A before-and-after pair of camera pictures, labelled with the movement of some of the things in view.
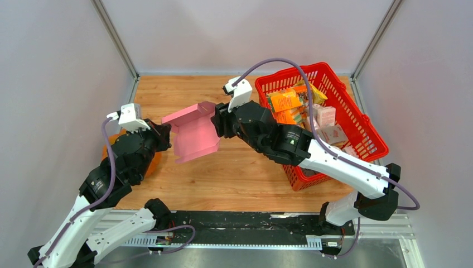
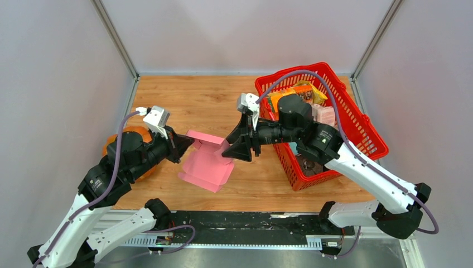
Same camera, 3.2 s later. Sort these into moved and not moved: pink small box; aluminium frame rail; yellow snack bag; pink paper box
Moved: pink paper box
Not moved: yellow snack bag; pink small box; aluminium frame rail
